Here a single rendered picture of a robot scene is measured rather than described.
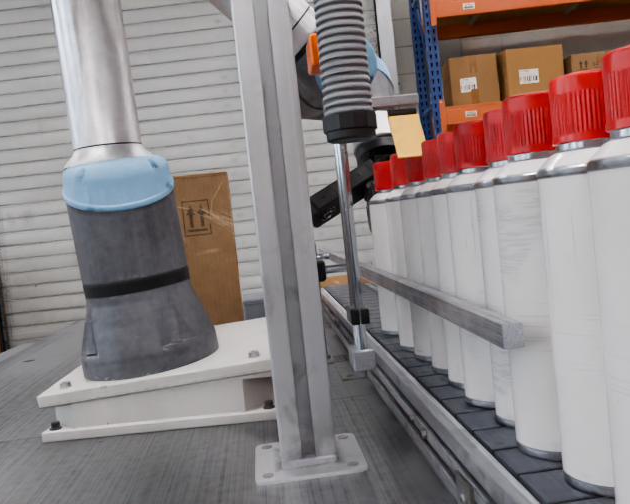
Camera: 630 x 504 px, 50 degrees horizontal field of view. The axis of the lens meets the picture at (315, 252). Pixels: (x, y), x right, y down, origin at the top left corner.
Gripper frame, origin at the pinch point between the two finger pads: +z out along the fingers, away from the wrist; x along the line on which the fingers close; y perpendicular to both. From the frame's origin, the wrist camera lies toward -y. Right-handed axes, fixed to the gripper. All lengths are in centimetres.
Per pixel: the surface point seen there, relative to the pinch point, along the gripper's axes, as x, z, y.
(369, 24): 278, -323, 79
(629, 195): -55, 21, -1
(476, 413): -30.2, 23.7, -2.3
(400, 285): -21.6, 9.6, -3.8
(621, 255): -53, 23, -1
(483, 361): -31.4, 20.4, -1.3
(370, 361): -16.4, 14.7, -7.0
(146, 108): 313, -296, -87
